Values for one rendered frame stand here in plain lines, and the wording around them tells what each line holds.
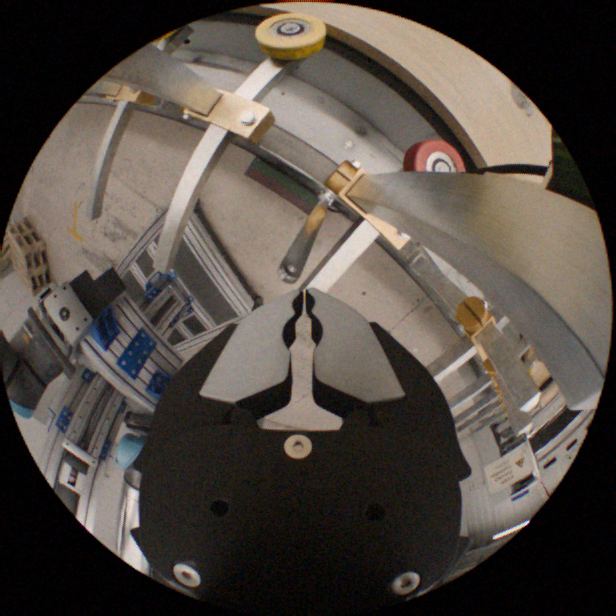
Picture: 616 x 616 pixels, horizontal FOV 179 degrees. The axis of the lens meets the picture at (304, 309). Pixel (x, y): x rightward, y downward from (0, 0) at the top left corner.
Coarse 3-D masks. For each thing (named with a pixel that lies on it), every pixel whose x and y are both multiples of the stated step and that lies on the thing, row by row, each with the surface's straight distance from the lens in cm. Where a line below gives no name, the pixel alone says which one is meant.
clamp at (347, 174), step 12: (336, 168) 30; (348, 168) 26; (360, 168) 26; (336, 180) 26; (348, 180) 27; (336, 192) 27; (348, 204) 26; (360, 216) 30; (372, 216) 27; (384, 228) 28; (396, 240) 29
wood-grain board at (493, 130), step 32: (352, 32) 32; (384, 32) 34; (416, 32) 38; (384, 64) 33; (416, 64) 32; (448, 64) 37; (480, 64) 44; (448, 96) 32; (480, 96) 38; (480, 128) 35; (512, 128) 43; (544, 128) 57; (480, 160) 35; (512, 160) 40; (544, 160) 53
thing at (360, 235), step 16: (352, 224) 30; (368, 224) 28; (352, 240) 28; (368, 240) 28; (336, 256) 28; (352, 256) 29; (320, 272) 29; (336, 272) 29; (304, 288) 30; (320, 288) 30; (304, 304) 32
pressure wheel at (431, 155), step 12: (420, 144) 26; (432, 144) 27; (444, 144) 28; (408, 156) 27; (420, 156) 25; (432, 156) 27; (444, 156) 28; (456, 156) 29; (408, 168) 26; (420, 168) 25; (432, 168) 27; (444, 168) 27; (456, 168) 29
